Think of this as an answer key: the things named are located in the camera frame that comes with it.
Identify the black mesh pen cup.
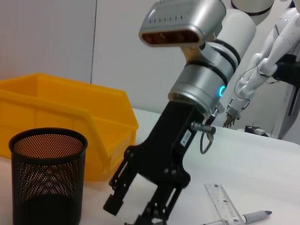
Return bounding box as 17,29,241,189
8,127,89,225

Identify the small black box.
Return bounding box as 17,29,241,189
245,125,270,138

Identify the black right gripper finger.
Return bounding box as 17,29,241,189
103,152,143,216

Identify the clear plastic ruler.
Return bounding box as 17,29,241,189
203,183,247,225

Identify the black equipment on stand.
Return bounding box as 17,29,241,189
273,53,300,117

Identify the right gripper cable with plugs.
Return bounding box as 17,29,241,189
190,110,226,155

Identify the white humanoid robot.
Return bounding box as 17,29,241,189
224,0,300,141

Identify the yellow plastic storage bin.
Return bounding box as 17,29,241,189
0,73,139,182

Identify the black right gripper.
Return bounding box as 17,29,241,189
124,100,221,225

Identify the silver white ballpoint pen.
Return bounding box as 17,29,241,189
201,210,273,225

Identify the right wrist camera housing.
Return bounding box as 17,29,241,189
138,0,228,49

